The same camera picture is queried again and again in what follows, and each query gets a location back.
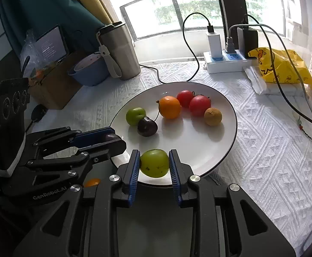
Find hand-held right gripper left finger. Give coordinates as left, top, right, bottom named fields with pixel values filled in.
left=12, top=149, right=141, bottom=257

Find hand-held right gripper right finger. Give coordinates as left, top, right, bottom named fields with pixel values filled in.
left=168, top=149, right=297, bottom=257

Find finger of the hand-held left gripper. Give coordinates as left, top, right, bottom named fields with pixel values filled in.
left=24, top=139, right=127, bottom=186
left=24, top=127, right=119, bottom=161

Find green plum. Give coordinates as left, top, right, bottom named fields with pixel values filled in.
left=140, top=149, right=170, bottom=178
left=125, top=108, right=146, bottom=127

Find white plate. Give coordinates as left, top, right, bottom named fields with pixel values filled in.
left=109, top=82, right=237, bottom=188

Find orange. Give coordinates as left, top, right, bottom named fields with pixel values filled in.
left=156, top=96, right=181, bottom=120
left=83, top=178, right=101, bottom=188

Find dark cherry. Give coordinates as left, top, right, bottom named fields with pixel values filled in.
left=137, top=110, right=160, bottom=137

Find grey round tray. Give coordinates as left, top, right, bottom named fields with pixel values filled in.
left=82, top=161, right=226, bottom=257

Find brown longan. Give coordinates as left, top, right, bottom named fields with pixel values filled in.
left=204, top=108, right=223, bottom=126

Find red tomato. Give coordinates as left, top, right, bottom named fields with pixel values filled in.
left=189, top=94, right=212, bottom=117
left=176, top=90, right=195, bottom=108

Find black round device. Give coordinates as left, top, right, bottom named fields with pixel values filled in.
left=31, top=104, right=48, bottom=122

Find cardboard box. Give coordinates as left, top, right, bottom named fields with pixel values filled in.
left=27, top=51, right=89, bottom=110

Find blue bowl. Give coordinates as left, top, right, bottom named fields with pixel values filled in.
left=67, top=54, right=109, bottom=87

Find pale strainer bowl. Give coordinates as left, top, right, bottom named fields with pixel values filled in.
left=74, top=54, right=103, bottom=72

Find clear plastic bag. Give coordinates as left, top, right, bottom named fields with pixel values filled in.
left=19, top=29, right=62, bottom=78

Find steel thermos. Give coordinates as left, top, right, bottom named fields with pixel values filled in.
left=96, top=21, right=141, bottom=81

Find white textured tablecloth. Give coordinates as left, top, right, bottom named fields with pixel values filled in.
left=24, top=61, right=312, bottom=249

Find black tablet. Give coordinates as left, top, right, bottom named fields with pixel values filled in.
left=35, top=25, right=68, bottom=65

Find white power strip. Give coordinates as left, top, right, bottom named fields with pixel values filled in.
left=203, top=49, right=255, bottom=74

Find teal curtain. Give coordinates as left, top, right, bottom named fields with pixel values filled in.
left=0, top=0, right=103, bottom=59

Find white charger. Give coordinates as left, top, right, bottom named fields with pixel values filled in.
left=206, top=32, right=222, bottom=59

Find white flat box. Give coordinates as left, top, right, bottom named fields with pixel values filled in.
left=243, top=67, right=312, bottom=95

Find yellow plastic bag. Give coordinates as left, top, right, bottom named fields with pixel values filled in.
left=248, top=47, right=312, bottom=86

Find black charger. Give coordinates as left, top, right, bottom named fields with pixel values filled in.
left=237, top=27, right=259, bottom=59

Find black cable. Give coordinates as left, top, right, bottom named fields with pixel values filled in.
left=242, top=14, right=312, bottom=137
left=138, top=12, right=215, bottom=84

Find beaded cord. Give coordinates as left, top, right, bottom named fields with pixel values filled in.
left=292, top=110, right=312, bottom=144

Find grey cable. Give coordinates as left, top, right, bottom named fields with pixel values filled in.
left=226, top=24, right=312, bottom=129

